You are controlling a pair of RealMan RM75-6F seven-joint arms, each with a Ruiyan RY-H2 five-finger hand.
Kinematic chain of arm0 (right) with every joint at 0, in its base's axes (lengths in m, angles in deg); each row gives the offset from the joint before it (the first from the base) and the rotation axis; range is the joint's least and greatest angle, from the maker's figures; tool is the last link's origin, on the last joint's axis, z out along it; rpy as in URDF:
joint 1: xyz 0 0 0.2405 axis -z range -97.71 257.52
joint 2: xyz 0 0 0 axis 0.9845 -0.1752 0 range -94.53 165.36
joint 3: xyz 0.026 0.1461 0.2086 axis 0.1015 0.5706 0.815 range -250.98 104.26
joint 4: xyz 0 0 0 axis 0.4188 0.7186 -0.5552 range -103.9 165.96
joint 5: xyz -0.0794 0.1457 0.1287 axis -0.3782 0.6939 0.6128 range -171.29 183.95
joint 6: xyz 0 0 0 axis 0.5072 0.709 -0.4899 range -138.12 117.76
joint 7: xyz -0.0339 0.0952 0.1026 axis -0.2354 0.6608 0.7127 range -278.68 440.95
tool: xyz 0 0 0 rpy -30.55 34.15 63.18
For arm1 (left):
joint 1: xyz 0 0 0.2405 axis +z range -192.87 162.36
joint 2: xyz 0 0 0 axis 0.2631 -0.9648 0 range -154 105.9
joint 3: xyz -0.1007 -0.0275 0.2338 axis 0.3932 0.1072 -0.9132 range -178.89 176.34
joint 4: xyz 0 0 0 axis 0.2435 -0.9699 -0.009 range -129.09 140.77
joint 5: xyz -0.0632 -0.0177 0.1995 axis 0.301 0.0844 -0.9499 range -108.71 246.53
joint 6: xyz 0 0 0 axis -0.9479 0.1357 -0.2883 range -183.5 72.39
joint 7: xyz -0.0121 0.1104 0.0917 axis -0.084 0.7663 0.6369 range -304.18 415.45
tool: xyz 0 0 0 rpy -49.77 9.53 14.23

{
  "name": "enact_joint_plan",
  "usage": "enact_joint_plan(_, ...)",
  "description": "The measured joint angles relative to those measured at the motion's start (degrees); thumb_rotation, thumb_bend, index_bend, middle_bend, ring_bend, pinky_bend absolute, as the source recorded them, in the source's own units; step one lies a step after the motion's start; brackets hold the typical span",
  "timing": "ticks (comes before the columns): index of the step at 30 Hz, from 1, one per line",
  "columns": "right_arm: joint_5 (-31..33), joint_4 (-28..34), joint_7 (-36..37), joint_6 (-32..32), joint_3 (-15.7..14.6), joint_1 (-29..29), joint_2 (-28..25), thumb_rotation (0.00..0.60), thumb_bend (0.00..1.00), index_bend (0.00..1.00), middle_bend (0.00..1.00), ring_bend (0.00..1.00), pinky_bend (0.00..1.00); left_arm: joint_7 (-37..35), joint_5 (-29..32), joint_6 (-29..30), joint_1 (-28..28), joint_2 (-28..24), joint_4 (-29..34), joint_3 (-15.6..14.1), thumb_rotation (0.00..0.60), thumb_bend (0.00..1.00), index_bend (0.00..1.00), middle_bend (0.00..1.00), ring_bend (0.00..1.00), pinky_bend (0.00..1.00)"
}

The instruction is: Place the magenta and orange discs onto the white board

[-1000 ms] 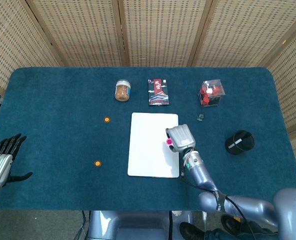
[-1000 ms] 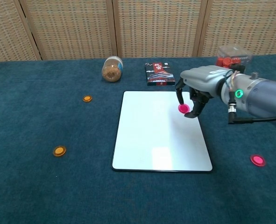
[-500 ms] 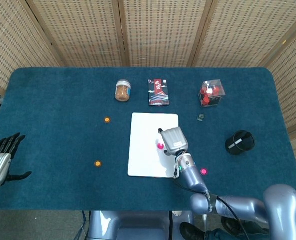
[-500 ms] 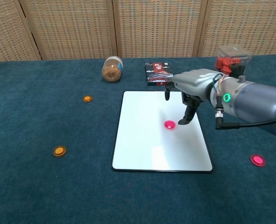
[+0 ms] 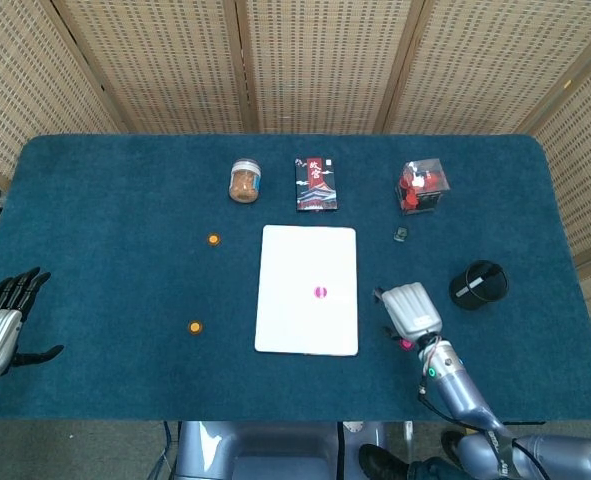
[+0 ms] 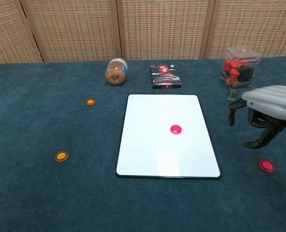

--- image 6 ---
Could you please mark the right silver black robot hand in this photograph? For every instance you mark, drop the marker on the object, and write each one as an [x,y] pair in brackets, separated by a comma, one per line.
[271,101]

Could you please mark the woven rattan folding screen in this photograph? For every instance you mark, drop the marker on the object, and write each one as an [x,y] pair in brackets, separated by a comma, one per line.
[157,29]

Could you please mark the orange disc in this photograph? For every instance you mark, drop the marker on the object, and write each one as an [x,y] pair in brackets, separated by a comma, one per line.
[90,102]
[61,156]

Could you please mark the clear box of red black pieces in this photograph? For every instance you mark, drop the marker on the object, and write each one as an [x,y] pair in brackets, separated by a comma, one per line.
[239,67]

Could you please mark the teal felt table cloth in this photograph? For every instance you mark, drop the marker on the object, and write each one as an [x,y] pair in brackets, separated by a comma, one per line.
[60,198]

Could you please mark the white rectangular board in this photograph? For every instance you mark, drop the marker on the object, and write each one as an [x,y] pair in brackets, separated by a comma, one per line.
[152,149]

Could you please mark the pink disc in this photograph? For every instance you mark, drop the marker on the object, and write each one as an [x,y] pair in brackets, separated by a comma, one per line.
[267,165]
[176,129]

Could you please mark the black red printed card box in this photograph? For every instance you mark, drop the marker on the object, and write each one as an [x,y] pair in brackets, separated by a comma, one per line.
[165,76]

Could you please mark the clear jar of brown granules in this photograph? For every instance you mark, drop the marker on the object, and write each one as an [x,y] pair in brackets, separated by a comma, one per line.
[115,75]

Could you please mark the small dark green clip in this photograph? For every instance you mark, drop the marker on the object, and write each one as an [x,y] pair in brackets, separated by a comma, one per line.
[232,95]

